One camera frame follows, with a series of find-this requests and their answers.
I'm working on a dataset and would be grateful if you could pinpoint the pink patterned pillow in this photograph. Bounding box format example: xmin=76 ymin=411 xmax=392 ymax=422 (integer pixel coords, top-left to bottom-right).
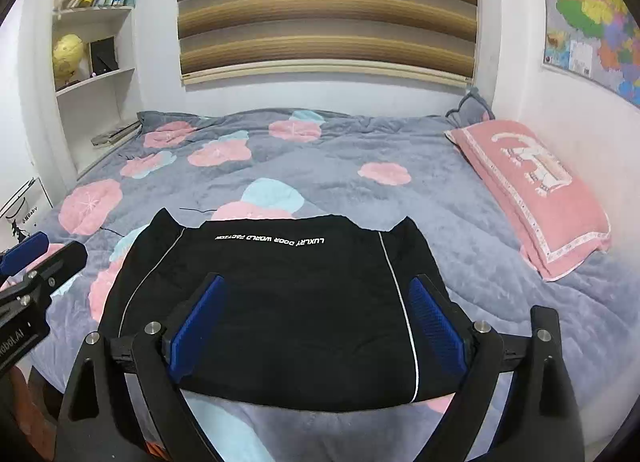
xmin=445 ymin=119 xmax=613 ymax=283

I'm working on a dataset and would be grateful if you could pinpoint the grey flat object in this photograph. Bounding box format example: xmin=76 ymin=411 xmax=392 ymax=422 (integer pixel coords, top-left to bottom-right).
xmin=91 ymin=121 xmax=143 ymax=148

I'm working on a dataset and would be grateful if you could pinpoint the brown striped window blind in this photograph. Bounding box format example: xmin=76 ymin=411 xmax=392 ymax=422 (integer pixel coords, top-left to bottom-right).
xmin=177 ymin=0 xmax=478 ymax=89

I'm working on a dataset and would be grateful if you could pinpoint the yellow globe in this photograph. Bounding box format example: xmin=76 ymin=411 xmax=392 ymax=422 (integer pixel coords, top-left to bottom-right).
xmin=52 ymin=33 xmax=85 ymax=88

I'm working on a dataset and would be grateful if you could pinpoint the colourful wall map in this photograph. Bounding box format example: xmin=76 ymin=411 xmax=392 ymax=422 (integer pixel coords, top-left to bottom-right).
xmin=540 ymin=0 xmax=640 ymax=108

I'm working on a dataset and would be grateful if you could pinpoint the black box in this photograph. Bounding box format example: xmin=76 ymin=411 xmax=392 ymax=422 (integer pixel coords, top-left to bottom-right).
xmin=89 ymin=36 xmax=119 ymax=76

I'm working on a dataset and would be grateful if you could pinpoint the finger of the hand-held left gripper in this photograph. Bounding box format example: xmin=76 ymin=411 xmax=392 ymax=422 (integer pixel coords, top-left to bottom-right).
xmin=25 ymin=241 xmax=88 ymax=298
xmin=0 ymin=231 xmax=51 ymax=278

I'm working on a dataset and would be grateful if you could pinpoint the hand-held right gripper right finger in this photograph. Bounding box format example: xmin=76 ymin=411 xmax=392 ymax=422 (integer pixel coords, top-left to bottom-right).
xmin=407 ymin=275 xmax=586 ymax=462

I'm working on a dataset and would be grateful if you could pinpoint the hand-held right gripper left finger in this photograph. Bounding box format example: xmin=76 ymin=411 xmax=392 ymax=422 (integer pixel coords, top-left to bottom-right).
xmin=55 ymin=272 xmax=226 ymax=462

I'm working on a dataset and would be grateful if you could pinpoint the grey pillow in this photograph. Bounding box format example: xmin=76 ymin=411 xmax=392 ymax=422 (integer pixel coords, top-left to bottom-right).
xmin=445 ymin=87 xmax=496 ymax=130

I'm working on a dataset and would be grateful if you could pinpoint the grey floral blanket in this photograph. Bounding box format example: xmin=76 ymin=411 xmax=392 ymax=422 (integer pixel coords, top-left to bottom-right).
xmin=30 ymin=110 xmax=640 ymax=462

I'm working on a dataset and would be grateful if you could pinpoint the black jacket with white piping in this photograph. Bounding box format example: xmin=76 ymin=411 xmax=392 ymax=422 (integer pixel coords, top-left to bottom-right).
xmin=97 ymin=207 xmax=451 ymax=413

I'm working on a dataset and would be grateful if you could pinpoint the white bookshelf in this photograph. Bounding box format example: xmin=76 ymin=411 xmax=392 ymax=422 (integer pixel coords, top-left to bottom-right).
xmin=50 ymin=0 xmax=146 ymax=178

